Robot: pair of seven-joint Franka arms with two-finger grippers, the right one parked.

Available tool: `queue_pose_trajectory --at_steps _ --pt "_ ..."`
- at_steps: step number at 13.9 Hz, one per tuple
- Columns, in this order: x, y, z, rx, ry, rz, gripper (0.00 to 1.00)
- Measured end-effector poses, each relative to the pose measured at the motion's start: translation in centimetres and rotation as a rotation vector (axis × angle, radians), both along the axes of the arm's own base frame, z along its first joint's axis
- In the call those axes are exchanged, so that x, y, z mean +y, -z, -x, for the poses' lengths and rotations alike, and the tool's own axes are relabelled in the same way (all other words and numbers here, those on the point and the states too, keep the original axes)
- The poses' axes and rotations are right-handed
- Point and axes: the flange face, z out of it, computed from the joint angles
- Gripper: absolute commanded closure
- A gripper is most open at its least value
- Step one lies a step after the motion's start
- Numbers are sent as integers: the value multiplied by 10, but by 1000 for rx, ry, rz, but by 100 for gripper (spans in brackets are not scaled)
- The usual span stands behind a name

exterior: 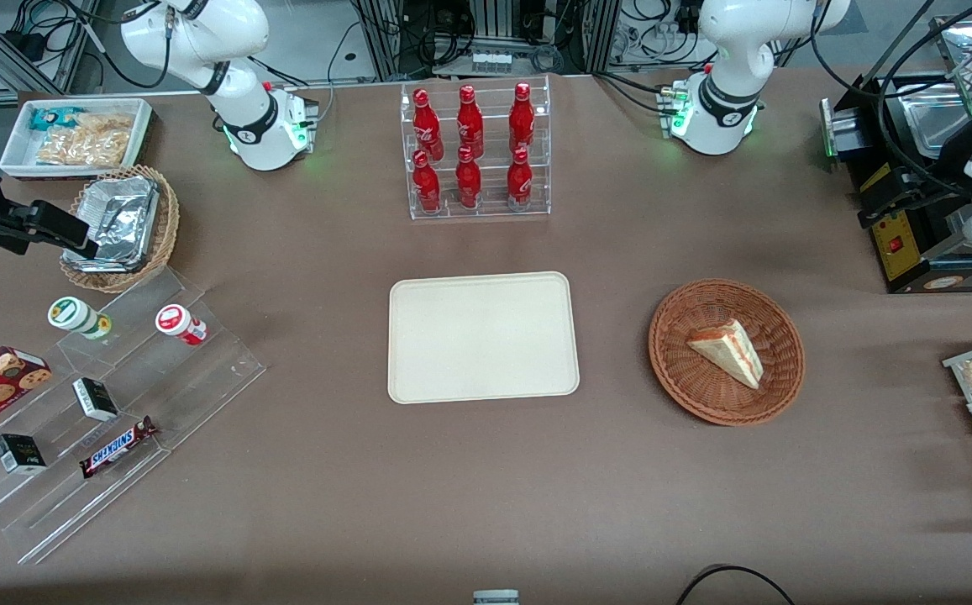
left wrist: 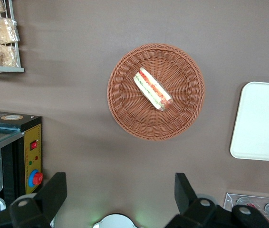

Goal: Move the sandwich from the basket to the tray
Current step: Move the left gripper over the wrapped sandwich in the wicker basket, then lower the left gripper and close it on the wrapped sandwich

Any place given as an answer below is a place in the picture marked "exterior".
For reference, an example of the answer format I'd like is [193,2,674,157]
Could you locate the clear bag of chips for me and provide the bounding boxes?
[35,113,134,168]

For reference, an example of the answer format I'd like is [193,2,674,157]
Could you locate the green lid cup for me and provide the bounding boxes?
[47,296,113,341]

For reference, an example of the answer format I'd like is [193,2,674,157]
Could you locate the blue snack packet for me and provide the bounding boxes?
[29,106,84,132]

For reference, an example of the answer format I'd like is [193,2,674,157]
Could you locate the small black carton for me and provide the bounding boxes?
[71,376,120,423]
[0,433,48,476]

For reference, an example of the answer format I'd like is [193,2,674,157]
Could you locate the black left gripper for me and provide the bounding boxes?
[859,166,972,230]

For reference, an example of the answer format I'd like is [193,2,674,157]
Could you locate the red lid cup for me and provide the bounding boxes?
[155,303,208,347]

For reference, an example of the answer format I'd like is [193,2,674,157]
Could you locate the aluminium foil container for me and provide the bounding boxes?
[62,175,160,275]

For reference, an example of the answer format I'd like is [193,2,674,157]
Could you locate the beige plastic tray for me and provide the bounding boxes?
[388,271,581,405]

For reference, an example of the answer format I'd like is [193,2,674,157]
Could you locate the red cola bottle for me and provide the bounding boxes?
[456,85,485,159]
[412,89,444,161]
[412,150,442,213]
[454,146,483,210]
[508,82,536,155]
[506,148,534,212]

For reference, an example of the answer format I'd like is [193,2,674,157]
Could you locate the triangular sandwich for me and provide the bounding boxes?
[686,318,765,391]

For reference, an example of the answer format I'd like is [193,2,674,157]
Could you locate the light wicker basket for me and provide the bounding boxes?
[59,165,181,294]

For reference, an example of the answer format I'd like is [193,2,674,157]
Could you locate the clear acrylic stepped shelf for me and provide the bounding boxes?
[0,267,267,566]

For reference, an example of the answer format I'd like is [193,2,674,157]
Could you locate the snickers bar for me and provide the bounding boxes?
[79,415,158,480]

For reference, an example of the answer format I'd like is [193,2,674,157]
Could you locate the clear acrylic bottle rack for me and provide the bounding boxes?
[400,76,552,222]

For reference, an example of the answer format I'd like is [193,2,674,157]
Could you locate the brown wicker basket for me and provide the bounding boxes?
[649,279,806,426]

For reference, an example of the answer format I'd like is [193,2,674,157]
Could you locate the white rectangular snack bin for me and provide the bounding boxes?
[0,97,155,181]

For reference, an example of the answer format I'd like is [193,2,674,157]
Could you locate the black cable loop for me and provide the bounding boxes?
[675,564,797,605]

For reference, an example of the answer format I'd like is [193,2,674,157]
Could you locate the black hot food display case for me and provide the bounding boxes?
[820,15,972,295]

